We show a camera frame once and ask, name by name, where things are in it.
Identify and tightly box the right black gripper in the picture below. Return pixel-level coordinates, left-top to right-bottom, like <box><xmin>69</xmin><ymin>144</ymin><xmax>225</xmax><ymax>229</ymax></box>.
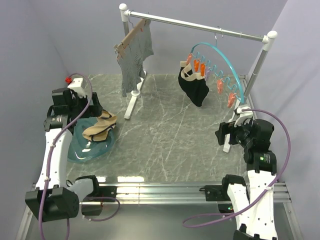
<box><xmin>214</xmin><ymin>117</ymin><xmax>254</xmax><ymax>148</ymax></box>

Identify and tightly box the beige underwear blue trim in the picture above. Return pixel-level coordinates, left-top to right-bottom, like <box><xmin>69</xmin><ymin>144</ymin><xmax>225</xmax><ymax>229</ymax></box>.
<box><xmin>82</xmin><ymin>110</ymin><xmax>118</xmax><ymax>142</ymax></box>

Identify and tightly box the salmon clothespin end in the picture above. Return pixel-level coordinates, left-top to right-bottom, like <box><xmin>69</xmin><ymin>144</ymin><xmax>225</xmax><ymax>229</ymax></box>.
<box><xmin>227</xmin><ymin>92</ymin><xmax>237</xmax><ymax>108</ymax></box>

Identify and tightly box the teal clip hanger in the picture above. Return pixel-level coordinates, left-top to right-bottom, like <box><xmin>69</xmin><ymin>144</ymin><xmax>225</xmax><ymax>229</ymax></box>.
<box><xmin>189</xmin><ymin>42</ymin><xmax>245</xmax><ymax>104</ymax></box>

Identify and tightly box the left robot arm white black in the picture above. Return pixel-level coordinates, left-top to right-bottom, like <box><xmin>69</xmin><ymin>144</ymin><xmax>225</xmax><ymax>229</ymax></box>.
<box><xmin>25</xmin><ymin>87</ymin><xmax>103</xmax><ymax>222</ymax></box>

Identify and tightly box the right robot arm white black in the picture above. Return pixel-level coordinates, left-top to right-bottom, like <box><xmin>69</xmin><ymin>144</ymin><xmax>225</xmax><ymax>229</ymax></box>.
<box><xmin>201</xmin><ymin>118</ymin><xmax>278</xmax><ymax>240</ymax></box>

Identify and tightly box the black underwear beige waistband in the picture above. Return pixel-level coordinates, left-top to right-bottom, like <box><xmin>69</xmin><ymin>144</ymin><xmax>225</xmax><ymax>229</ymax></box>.
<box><xmin>178</xmin><ymin>61</ymin><xmax>209</xmax><ymax>107</ymax></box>

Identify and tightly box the wooden clothes hanger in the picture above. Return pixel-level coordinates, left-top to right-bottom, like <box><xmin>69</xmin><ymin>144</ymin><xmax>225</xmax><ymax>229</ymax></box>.
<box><xmin>113</xmin><ymin>18</ymin><xmax>147</xmax><ymax>58</ymax></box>

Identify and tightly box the teal plastic basin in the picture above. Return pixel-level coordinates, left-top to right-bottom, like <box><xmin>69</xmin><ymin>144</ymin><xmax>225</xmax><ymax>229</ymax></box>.
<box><xmin>67</xmin><ymin>117</ymin><xmax>115</xmax><ymax>164</ymax></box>

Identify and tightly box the salmon clothespin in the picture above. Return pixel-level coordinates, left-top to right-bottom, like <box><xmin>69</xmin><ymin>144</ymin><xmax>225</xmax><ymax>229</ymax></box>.
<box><xmin>216</xmin><ymin>78</ymin><xmax>224</xmax><ymax>94</ymax></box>
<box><xmin>186</xmin><ymin>53</ymin><xmax>193</xmax><ymax>65</ymax></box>

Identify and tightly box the grey striped garment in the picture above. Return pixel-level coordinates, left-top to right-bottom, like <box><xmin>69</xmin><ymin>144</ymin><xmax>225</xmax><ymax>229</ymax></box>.
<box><xmin>117</xmin><ymin>20</ymin><xmax>154</xmax><ymax>98</ymax></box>

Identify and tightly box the purple clothespin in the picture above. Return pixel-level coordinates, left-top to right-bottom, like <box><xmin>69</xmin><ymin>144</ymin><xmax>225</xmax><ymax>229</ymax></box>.
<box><xmin>204</xmin><ymin>67</ymin><xmax>212</xmax><ymax>81</ymax></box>

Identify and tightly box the orange clothespin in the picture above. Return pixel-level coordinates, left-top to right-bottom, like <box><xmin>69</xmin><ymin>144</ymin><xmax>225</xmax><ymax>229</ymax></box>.
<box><xmin>193</xmin><ymin>58</ymin><xmax>206</xmax><ymax>77</ymax></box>

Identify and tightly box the silver white clothes rack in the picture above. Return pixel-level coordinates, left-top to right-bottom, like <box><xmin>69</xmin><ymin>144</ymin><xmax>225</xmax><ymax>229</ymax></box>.
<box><xmin>118</xmin><ymin>2</ymin><xmax>279</xmax><ymax>154</ymax></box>

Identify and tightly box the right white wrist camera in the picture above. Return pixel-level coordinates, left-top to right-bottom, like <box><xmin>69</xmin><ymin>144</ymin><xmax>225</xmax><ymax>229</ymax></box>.
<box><xmin>234</xmin><ymin>105</ymin><xmax>253</xmax><ymax>126</ymax></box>

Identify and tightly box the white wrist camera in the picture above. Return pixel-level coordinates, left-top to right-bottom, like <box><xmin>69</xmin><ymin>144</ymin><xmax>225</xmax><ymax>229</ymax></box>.
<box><xmin>65</xmin><ymin>77</ymin><xmax>86</xmax><ymax>98</ymax></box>
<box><xmin>234</xmin><ymin>105</ymin><xmax>253</xmax><ymax>126</ymax></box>

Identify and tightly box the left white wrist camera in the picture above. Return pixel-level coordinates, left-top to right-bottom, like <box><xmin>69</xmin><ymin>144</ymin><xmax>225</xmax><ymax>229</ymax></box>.
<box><xmin>65</xmin><ymin>77</ymin><xmax>86</xmax><ymax>98</ymax></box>

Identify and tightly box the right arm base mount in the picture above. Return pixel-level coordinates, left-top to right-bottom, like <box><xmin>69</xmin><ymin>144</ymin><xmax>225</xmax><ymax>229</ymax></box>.
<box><xmin>199</xmin><ymin>185</ymin><xmax>234</xmax><ymax>214</ymax></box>

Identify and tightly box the aluminium mounting rail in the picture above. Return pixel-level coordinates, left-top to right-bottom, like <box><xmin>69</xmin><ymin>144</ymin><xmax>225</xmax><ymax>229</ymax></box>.
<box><xmin>15</xmin><ymin>181</ymin><xmax>303</xmax><ymax>240</ymax></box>

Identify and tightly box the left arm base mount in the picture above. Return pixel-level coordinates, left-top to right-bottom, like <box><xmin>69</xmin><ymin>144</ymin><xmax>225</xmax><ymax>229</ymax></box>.
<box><xmin>74</xmin><ymin>175</ymin><xmax>117</xmax><ymax>219</ymax></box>

